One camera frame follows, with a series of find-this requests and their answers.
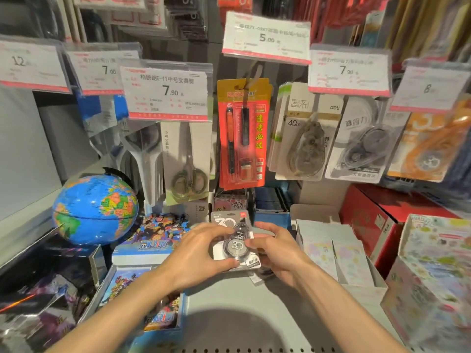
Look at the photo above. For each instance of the person's right hand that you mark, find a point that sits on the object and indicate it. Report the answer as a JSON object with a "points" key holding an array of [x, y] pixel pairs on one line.
{"points": [[285, 257]]}

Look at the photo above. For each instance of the person's left hand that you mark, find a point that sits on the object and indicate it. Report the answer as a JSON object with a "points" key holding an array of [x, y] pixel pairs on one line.
{"points": [[191, 259]]}

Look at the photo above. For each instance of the person's right thumb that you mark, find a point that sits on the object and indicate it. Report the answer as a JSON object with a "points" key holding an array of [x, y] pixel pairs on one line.
{"points": [[257, 243]]}

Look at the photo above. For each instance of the person's left thumb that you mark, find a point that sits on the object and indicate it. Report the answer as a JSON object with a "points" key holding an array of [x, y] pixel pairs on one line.
{"points": [[226, 266]]}

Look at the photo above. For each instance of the grey correction tape packet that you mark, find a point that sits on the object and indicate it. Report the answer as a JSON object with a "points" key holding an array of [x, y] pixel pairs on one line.
{"points": [[235, 249]]}

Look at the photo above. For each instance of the person's right forearm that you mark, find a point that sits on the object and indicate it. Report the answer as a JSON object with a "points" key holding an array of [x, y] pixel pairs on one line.
{"points": [[342, 316]]}

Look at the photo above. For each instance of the person's left forearm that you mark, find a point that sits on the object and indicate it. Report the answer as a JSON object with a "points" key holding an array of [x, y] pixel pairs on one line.
{"points": [[117, 312]]}

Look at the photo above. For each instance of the blue stationery box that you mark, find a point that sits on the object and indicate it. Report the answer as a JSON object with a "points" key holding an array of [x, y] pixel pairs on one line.
{"points": [[272, 213]]}

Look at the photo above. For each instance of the small pink patterned box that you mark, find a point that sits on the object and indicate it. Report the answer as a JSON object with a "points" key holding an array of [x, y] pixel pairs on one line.
{"points": [[230, 202]]}

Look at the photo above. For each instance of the white box behind scissors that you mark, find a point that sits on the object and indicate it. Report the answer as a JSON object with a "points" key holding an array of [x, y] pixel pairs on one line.
{"points": [[191, 211]]}

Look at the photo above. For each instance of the white display box pastel cards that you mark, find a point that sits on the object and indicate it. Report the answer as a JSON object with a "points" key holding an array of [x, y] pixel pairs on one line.
{"points": [[331, 249]]}

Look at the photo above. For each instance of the cartoon printed blue box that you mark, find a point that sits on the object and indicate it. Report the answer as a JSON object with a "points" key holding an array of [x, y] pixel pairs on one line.
{"points": [[152, 237]]}

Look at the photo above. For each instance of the tray of cartoon cards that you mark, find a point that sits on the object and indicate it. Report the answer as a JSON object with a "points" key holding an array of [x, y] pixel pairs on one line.
{"points": [[121, 281]]}

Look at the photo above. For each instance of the red pen set pack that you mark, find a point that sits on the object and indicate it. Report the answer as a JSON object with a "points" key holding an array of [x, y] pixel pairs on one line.
{"points": [[241, 135]]}

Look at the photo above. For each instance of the grey correction tape hanging pack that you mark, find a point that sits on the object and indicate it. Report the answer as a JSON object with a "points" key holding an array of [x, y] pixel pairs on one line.
{"points": [[305, 143]]}

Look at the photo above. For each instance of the red cardboard box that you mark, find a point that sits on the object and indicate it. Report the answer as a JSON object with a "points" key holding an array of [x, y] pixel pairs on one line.
{"points": [[371, 224]]}

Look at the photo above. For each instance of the blue globe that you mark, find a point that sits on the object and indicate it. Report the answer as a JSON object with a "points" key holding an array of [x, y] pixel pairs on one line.
{"points": [[94, 209]]}

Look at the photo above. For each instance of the white correction tape hanging pack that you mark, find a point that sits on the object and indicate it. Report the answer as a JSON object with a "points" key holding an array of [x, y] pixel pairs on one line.
{"points": [[364, 143]]}

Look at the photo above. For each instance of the floral printed cardboard box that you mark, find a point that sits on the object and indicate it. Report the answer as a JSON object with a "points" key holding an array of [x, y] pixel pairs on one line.
{"points": [[430, 275]]}

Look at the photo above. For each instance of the white price tag red edge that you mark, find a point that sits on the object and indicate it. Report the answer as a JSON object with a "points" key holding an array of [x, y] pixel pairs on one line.
{"points": [[167, 90], [266, 38], [349, 71], [428, 88], [31, 66], [97, 71]]}

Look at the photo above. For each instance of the dark card pack display box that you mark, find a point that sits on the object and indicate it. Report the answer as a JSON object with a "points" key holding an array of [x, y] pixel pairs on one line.
{"points": [[44, 286]]}

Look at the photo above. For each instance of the orange correction tape hanging pack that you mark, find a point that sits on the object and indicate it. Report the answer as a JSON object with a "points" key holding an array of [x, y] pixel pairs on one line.
{"points": [[427, 147]]}

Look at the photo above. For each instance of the blue backed scissors pack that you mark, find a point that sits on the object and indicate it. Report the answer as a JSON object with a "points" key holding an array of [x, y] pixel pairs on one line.
{"points": [[99, 113]]}

